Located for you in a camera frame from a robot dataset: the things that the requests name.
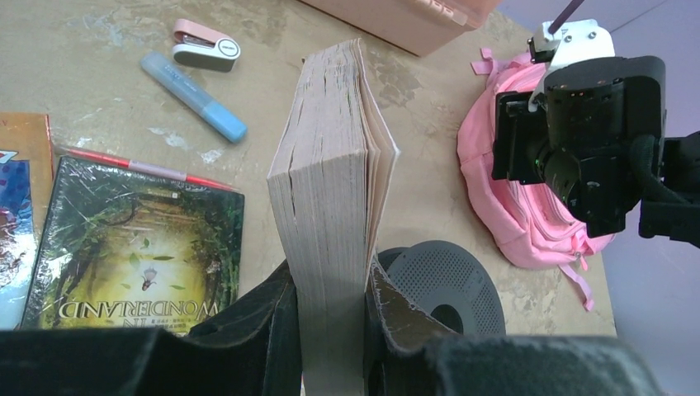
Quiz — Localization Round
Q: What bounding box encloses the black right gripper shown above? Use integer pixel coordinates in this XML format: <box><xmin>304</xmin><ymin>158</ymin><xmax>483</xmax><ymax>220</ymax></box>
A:
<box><xmin>491</xmin><ymin>55</ymin><xmax>666</xmax><ymax>238</ymax></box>

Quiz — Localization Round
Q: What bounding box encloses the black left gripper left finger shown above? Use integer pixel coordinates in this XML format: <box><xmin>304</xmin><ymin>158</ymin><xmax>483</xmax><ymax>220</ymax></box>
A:
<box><xmin>1</xmin><ymin>264</ymin><xmax>302</xmax><ymax>395</ymax></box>

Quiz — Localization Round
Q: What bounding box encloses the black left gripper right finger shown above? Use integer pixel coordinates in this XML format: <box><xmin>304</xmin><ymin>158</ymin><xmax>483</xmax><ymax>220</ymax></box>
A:
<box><xmin>364</xmin><ymin>262</ymin><xmax>662</xmax><ymax>395</ymax></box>

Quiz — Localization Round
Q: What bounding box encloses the pink student backpack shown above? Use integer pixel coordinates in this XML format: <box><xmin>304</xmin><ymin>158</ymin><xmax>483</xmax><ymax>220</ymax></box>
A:
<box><xmin>456</xmin><ymin>47</ymin><xmax>614</xmax><ymax>311</ymax></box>

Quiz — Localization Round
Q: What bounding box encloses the orange treehouse book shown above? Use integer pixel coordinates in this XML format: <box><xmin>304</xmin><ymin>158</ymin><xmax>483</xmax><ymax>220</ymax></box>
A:
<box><xmin>267</xmin><ymin>39</ymin><xmax>400</xmax><ymax>395</ymax></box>

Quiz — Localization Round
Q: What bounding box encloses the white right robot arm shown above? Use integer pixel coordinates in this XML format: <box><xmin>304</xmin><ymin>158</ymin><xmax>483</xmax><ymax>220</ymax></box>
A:
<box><xmin>492</xmin><ymin>56</ymin><xmax>699</xmax><ymax>245</ymax></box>

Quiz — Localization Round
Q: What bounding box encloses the green wonderland book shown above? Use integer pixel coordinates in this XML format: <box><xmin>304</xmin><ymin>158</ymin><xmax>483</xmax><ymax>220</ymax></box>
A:
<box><xmin>21</xmin><ymin>156</ymin><xmax>245</xmax><ymax>335</ymax></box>

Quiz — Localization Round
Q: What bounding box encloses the red pen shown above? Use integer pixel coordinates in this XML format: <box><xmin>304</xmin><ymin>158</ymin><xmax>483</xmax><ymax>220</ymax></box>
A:
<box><xmin>54</xmin><ymin>145</ymin><xmax>236</xmax><ymax>191</ymax></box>

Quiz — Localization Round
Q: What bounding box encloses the translucent orange plastic box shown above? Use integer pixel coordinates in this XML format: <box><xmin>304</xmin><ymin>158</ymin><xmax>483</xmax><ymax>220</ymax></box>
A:
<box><xmin>303</xmin><ymin>0</ymin><xmax>501</xmax><ymax>57</ymax></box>

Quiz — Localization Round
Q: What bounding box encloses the blue highlighter marker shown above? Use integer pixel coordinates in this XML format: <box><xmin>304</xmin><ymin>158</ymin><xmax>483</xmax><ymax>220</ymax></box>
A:
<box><xmin>140</xmin><ymin>51</ymin><xmax>248</xmax><ymax>143</ymax></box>

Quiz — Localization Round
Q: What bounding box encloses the blue orange picture book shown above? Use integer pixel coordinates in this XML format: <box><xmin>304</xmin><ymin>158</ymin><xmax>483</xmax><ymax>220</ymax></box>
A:
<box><xmin>1</xmin><ymin>112</ymin><xmax>54</xmax><ymax>331</ymax></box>

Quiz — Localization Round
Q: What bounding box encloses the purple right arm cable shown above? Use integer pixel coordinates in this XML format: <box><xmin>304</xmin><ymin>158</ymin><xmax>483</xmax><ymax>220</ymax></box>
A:
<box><xmin>547</xmin><ymin>0</ymin><xmax>585</xmax><ymax>35</ymax></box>

